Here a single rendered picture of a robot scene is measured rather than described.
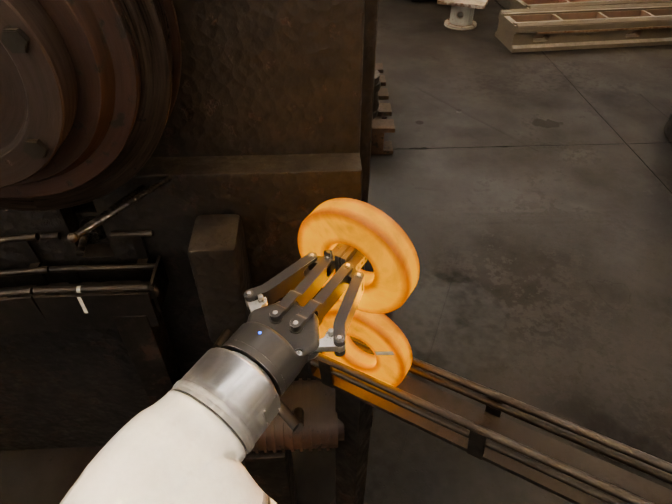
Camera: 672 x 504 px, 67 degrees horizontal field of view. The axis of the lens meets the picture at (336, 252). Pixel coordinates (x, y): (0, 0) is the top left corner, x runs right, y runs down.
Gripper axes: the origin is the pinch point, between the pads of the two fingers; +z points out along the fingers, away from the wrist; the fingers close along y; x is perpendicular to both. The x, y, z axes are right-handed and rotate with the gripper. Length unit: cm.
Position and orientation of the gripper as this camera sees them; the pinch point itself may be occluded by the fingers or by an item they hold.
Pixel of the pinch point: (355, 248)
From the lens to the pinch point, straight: 60.9
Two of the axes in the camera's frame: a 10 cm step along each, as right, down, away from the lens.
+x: -0.3, -7.1, -7.0
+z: 5.3, -6.0, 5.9
